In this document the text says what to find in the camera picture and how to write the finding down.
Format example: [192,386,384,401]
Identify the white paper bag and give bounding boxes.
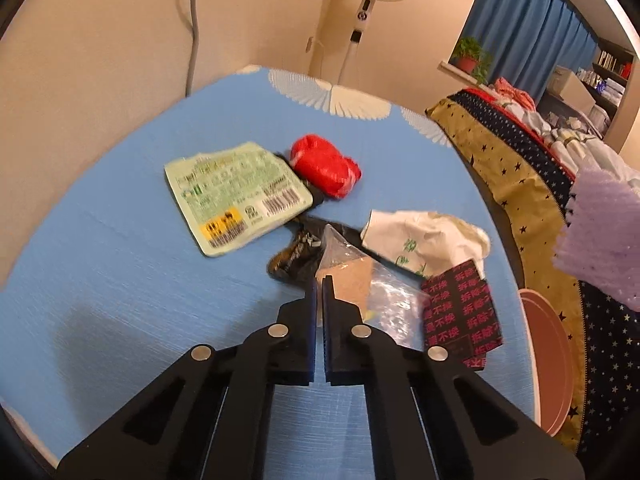
[360,210,490,278]

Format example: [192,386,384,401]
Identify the pink plastic trash basin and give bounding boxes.
[518,288,574,437]

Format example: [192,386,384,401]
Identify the purple foam fruit net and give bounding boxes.
[552,167,639,311]

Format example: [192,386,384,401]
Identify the navy star bed sheet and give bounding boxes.
[425,90,639,457]

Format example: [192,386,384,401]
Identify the small red plastic bag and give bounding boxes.
[290,134,362,200]

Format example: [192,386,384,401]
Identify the dark pink-lettered wrapper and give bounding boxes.
[421,259,503,370]

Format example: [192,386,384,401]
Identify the green snack wrapper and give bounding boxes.
[165,142,314,257]

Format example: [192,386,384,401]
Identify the pink folded clothes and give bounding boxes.
[494,77,536,112]

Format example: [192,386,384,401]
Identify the wooden bookshelf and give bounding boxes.
[577,38,636,124]

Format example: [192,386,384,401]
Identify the grey wall cable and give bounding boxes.
[177,0,202,98]

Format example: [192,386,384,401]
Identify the plaid light blue quilt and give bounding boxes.
[499,98,640,191]

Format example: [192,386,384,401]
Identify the white plastic jar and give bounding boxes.
[588,104,611,136]

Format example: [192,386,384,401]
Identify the blue curtain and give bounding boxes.
[461,0,597,101]

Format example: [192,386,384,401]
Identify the blue patterned table cloth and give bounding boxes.
[1,66,537,456]

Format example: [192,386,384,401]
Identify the clear plastic zip bag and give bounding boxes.
[316,226,427,350]

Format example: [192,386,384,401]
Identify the cardboard box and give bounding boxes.
[547,65,596,115]

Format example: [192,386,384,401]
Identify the black plastic bag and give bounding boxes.
[267,214,361,288]

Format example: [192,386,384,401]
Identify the potted green plant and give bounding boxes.
[451,36,492,84]

